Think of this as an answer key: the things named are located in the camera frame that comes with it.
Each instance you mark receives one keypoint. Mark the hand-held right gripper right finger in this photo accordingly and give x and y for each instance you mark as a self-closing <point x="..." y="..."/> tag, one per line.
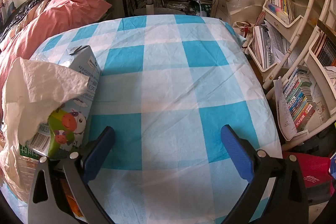
<point x="236" y="153"/>

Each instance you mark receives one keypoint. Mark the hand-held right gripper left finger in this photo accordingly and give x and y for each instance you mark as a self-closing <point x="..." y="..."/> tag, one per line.
<point x="98" y="153"/>

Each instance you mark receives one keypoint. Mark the large white tissue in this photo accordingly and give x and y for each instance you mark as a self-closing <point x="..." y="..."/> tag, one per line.
<point x="39" y="82"/>

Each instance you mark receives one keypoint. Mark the red orange snack wrapper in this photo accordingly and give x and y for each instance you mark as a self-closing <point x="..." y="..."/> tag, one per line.
<point x="71" y="200"/>

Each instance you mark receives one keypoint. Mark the stack of printed papers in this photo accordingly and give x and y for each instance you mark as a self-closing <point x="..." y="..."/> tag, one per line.
<point x="284" y="113"/>

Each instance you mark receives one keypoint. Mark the red fabric bag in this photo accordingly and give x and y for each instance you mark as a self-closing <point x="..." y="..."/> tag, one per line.
<point x="309" y="169"/>

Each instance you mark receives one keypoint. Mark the row of colourful low books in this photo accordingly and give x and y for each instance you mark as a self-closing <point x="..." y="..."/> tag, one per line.
<point x="299" y="103"/>

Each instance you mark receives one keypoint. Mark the blue checkered tablecloth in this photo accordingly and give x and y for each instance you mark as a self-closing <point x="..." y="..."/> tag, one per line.
<point x="162" y="82"/>

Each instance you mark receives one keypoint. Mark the white tiered book rack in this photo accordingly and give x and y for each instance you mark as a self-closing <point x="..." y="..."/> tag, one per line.
<point x="315" y="66"/>
<point x="302" y="16"/>

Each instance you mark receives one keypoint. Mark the row of dark spined books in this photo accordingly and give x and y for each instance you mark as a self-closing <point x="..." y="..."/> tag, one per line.
<point x="325" y="50"/>

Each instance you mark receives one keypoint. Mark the pink duvet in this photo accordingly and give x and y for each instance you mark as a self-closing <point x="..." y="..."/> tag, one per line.
<point x="52" y="16"/>

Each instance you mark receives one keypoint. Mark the clear plastic bag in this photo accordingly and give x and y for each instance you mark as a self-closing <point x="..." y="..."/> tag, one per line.
<point x="249" y="8"/>

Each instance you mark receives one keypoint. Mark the white drawer cabinet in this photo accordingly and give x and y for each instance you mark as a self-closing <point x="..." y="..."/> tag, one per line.
<point x="223" y="3"/>

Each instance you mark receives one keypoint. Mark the pile of papers under desk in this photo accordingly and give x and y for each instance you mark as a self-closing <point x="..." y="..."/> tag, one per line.
<point x="181" y="3"/>

